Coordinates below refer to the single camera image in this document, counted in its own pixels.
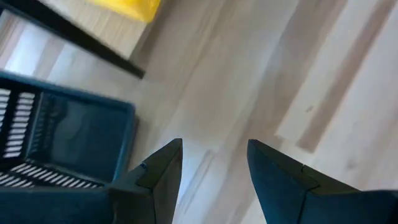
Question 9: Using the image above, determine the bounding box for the black slotted plastic basket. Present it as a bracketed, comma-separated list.
[0, 70, 137, 189]

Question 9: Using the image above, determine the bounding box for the yellow slotted plastic basket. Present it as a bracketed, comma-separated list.
[86, 0, 162, 23]

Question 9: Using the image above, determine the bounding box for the wooden shelf with black frame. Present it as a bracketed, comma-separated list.
[0, 0, 150, 79]

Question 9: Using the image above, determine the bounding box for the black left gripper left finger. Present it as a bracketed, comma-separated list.
[0, 138, 183, 224]

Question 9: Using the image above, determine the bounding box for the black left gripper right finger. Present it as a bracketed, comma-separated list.
[247, 139, 398, 224]

